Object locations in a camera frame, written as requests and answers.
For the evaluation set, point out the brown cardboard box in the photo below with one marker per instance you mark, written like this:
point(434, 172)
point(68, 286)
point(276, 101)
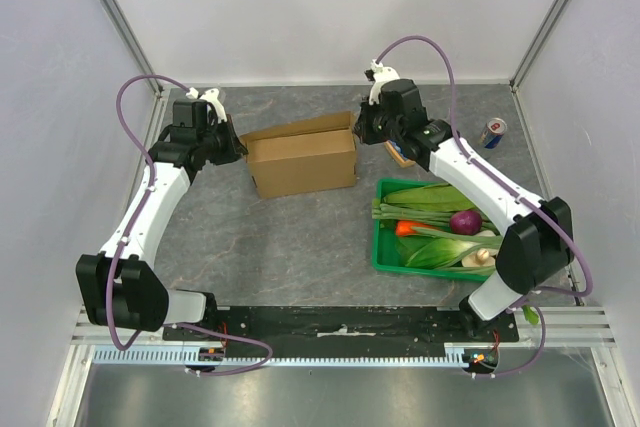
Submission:
point(305, 156)

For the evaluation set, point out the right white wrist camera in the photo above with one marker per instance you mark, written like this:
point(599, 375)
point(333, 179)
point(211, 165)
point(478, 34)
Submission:
point(378, 74)

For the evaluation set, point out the purple onion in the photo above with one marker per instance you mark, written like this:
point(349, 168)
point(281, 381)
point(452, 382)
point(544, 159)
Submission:
point(467, 223)

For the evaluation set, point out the orange blue rectangular box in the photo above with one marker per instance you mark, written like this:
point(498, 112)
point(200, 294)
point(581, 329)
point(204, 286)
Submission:
point(396, 154)

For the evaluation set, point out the right aluminium frame post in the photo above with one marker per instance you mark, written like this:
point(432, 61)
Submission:
point(537, 44)

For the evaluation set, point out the green plastic tray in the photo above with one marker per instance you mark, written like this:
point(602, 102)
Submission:
point(395, 262)

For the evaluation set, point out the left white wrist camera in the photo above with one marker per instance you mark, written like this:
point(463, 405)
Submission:
point(214, 98)

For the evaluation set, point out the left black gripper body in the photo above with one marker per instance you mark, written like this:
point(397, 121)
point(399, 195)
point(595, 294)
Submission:
point(219, 145)

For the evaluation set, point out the beige mushroom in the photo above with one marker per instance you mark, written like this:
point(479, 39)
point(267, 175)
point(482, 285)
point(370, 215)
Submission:
point(485, 255)

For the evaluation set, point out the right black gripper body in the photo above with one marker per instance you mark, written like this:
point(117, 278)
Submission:
point(363, 126)

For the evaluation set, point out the blue silver drink can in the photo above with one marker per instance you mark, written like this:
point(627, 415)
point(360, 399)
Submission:
point(493, 133)

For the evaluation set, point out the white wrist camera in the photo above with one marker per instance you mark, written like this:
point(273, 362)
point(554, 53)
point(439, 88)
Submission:
point(214, 98)
point(378, 74)

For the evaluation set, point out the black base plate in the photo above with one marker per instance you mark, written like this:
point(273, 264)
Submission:
point(431, 324)

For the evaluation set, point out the leafy green vegetable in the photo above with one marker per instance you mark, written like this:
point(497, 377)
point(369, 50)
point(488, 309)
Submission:
point(430, 252)

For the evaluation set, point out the aluminium front rail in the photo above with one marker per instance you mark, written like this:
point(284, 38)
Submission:
point(565, 327)

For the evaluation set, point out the grey slotted cable duct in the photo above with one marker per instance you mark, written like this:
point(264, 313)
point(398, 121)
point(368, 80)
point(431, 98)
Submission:
point(200, 357)

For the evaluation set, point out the left aluminium frame post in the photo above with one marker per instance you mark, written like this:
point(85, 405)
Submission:
point(127, 35)

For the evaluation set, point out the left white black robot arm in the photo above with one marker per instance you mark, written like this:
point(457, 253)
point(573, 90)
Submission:
point(118, 285)

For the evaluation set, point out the orange carrot piece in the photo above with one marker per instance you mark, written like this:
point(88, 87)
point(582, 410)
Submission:
point(407, 228)

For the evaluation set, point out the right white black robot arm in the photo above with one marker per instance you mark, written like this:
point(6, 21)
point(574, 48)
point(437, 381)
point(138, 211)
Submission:
point(536, 233)

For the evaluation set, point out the aluminium frame post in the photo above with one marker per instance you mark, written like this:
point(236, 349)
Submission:
point(127, 35)
point(537, 44)

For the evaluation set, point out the green bean bundle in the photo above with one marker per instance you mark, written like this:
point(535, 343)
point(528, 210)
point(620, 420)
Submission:
point(386, 213)

